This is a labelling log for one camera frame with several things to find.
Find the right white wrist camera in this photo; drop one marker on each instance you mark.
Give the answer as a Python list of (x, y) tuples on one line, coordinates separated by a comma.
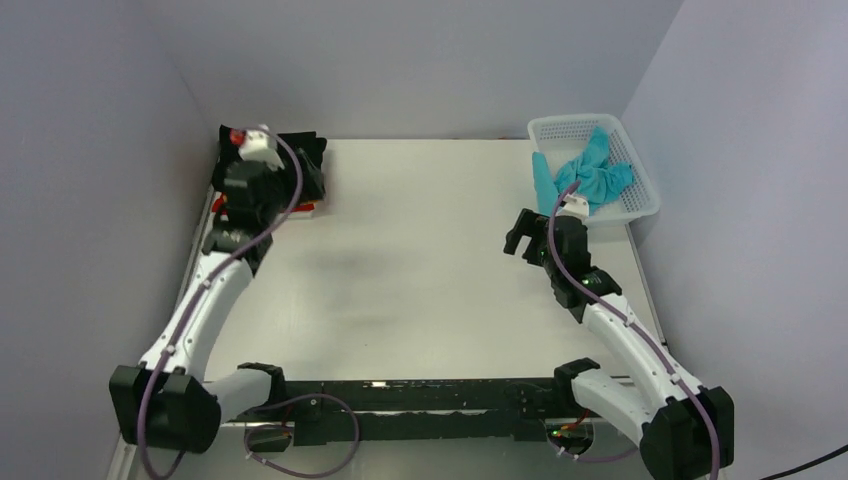
[(574, 206)]

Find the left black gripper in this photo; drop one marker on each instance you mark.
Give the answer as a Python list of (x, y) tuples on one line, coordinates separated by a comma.
[(312, 180)]

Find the black t-shirt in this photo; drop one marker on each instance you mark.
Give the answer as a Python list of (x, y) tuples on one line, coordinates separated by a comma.
[(308, 146)]

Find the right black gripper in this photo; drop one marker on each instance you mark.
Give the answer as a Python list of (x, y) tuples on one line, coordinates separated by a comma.
[(530, 224)]

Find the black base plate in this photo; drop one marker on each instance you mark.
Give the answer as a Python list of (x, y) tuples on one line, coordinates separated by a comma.
[(523, 409)]

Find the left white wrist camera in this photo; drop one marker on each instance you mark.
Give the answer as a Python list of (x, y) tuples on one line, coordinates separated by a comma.
[(256, 144)]

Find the teal t-shirt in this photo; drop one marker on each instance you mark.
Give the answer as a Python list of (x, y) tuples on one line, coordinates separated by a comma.
[(599, 181)]

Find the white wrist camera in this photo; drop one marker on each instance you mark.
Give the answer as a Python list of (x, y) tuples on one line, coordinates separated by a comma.
[(256, 144), (574, 206)]

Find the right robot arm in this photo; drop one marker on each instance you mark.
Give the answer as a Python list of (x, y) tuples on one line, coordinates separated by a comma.
[(680, 428)]

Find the white plastic basket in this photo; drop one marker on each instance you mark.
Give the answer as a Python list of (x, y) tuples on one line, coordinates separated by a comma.
[(562, 137)]

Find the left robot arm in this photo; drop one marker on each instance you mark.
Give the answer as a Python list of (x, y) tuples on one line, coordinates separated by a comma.
[(164, 401)]

